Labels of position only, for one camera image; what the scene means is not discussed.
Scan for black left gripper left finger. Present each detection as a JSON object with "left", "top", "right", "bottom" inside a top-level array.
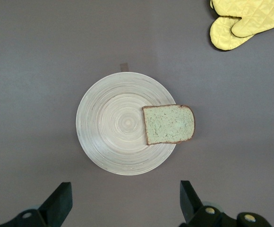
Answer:
[{"left": 0, "top": 182, "right": 73, "bottom": 227}]

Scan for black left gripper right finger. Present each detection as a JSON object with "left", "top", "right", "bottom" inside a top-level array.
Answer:
[{"left": 179, "top": 181, "right": 225, "bottom": 227}]

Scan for slice of brown-crust bread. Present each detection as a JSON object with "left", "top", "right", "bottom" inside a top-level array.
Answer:
[{"left": 142, "top": 104, "right": 196, "bottom": 146}]

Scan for round wooden plate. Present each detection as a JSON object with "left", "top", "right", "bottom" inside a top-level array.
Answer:
[{"left": 76, "top": 72, "right": 178, "bottom": 175}]

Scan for yellow quilted oven mitt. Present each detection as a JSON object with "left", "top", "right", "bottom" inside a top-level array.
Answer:
[
  {"left": 209, "top": 0, "right": 274, "bottom": 38},
  {"left": 209, "top": 16, "right": 257, "bottom": 52}
]

